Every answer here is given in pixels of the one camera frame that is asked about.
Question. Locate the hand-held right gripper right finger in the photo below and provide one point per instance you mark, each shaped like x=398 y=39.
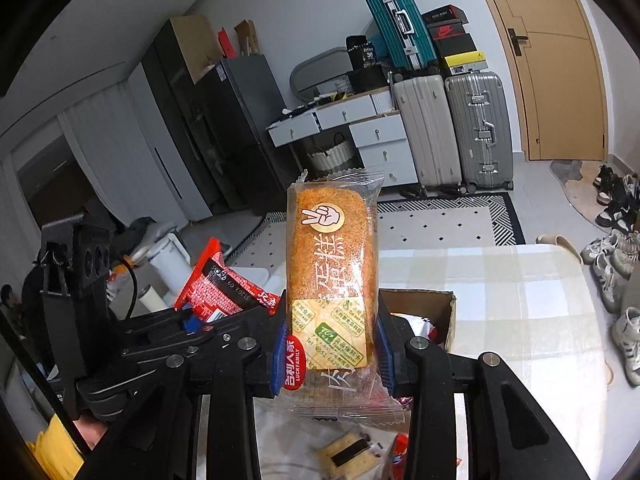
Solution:
x=385 y=360

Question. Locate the silver suitcase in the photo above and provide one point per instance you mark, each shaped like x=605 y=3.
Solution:
x=480 y=130

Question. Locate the wooden door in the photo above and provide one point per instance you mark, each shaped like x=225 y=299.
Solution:
x=550 y=60

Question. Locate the brown cardboard box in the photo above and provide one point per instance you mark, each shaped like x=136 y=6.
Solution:
x=442 y=310

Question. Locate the tall black cabinet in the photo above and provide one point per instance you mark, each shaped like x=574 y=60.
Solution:
x=165 y=95

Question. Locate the red white noodle snack packet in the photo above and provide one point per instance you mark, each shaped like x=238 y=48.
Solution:
x=420 y=329

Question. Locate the large flat cardboard box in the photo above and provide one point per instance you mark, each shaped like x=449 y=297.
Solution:
x=195 y=45

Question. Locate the small upright cardboard box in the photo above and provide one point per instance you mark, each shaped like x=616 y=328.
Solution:
x=247 y=37

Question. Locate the grey oval mirror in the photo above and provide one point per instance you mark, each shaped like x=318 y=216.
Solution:
x=320 y=72

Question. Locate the dark grey refrigerator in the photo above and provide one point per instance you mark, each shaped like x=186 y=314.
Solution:
x=235 y=130

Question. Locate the yellow white shoe box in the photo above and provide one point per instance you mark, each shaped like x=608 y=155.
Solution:
x=465 y=65

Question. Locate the white wardrobe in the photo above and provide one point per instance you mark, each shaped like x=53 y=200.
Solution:
x=100 y=160

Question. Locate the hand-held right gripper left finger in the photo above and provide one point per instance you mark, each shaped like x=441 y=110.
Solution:
x=276 y=360

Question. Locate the orange cake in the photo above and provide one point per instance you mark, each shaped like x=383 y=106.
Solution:
x=330 y=270

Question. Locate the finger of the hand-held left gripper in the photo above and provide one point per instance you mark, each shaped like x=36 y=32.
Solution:
x=220 y=332
x=150 y=322

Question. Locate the clear-wrapped sandwich biscuit packet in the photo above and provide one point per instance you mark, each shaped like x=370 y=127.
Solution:
x=350 y=457

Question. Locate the black white patterned rug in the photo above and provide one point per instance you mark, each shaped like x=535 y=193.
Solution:
x=435 y=225

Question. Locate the beige door mat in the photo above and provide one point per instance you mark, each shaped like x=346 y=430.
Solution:
x=575 y=185

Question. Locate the black gift box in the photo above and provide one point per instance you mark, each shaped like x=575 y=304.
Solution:
x=361 y=52

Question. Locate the person's left forearm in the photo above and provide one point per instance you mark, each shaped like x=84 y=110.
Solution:
x=55 y=447

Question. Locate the woven laundry basket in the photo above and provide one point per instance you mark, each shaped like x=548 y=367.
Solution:
x=331 y=155

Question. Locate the white bin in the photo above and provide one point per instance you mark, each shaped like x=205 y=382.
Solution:
x=167 y=260

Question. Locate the black storage basket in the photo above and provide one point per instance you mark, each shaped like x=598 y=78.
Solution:
x=367 y=81

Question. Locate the white drawer cabinet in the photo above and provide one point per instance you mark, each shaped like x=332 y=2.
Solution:
x=380 y=135

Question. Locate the row of shoes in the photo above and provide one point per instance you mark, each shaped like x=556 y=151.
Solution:
x=617 y=240

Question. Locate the white suitcase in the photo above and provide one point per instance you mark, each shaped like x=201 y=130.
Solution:
x=427 y=130

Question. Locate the teal suitcase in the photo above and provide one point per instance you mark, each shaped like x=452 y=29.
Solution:
x=395 y=25

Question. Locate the thin red snack packet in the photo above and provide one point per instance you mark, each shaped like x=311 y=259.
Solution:
x=400 y=452

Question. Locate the beige slipper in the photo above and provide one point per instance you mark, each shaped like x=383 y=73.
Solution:
x=557 y=247

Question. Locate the beige checkered tablecloth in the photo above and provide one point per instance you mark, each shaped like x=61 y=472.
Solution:
x=525 y=300

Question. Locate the black shoe box red logo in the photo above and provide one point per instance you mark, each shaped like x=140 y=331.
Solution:
x=450 y=32

